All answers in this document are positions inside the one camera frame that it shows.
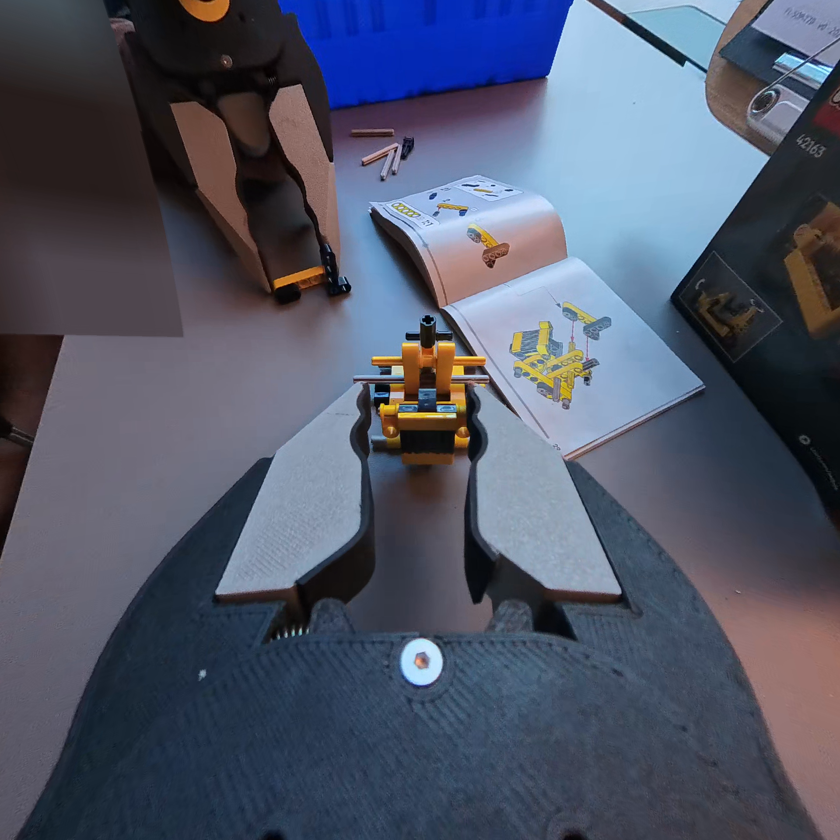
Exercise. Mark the metal chair lever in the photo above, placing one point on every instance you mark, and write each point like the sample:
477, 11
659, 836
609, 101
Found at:
14, 433

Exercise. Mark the yellow and black lego model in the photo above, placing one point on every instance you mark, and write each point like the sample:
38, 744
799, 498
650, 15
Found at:
426, 407

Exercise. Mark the black clipboard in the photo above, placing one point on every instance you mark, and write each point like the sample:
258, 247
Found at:
748, 49

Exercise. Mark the tan lego axle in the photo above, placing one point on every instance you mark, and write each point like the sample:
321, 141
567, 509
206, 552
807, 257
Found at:
379, 154
372, 132

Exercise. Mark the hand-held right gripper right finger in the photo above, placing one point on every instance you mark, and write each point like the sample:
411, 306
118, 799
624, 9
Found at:
538, 518

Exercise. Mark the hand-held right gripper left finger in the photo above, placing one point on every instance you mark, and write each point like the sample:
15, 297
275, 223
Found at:
295, 512

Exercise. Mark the lego instruction booklet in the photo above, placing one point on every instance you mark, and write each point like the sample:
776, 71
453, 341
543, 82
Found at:
525, 275

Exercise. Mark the round wooden tray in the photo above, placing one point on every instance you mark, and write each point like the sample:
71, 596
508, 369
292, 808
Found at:
725, 98

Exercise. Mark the glass panel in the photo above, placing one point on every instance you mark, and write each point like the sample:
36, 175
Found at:
676, 29

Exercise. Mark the white paper sheet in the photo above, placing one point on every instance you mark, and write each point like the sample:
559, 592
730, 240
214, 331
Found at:
800, 23

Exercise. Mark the black lego set box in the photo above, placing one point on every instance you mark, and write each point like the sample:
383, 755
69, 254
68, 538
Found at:
787, 295

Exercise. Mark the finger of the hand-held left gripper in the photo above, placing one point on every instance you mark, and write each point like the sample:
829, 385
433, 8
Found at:
210, 170
305, 138

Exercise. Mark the blue plastic bin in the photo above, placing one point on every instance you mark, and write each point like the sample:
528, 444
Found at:
426, 46

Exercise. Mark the black lego pin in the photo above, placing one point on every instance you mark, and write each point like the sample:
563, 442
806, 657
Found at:
408, 147

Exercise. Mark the small yellow black lego assembly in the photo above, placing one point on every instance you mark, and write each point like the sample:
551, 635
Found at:
308, 279

